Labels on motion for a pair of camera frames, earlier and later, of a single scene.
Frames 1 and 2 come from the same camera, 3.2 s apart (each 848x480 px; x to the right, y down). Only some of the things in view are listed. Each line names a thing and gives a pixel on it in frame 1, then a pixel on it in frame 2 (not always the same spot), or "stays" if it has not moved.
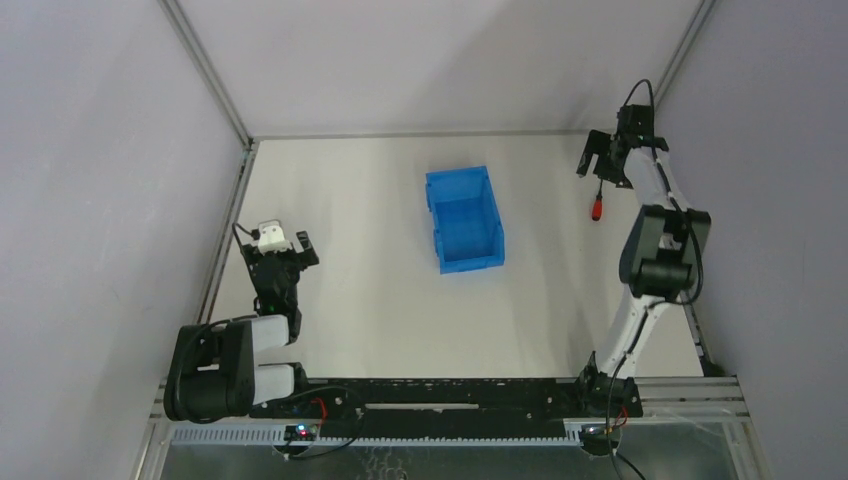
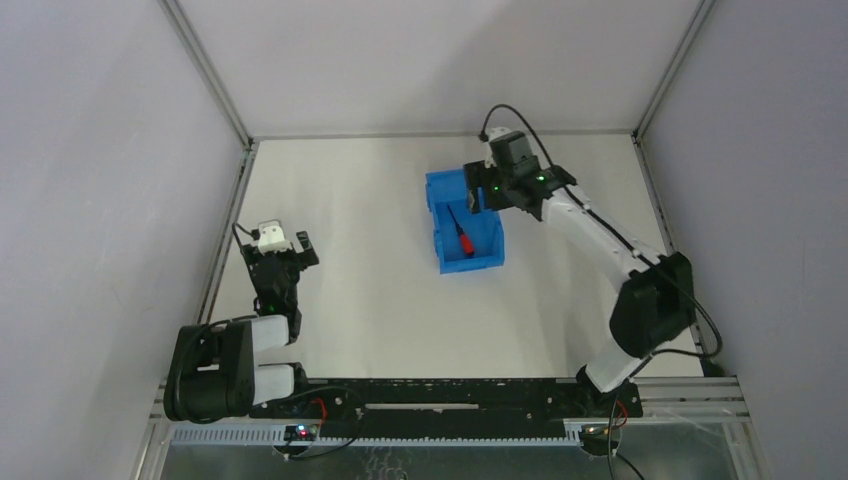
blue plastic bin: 468,230 stays
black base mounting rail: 441,407 stays
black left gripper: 279,259 stays
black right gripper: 602,161 to 477,183
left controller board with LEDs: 300,432 stays
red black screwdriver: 597,206 to 467,244
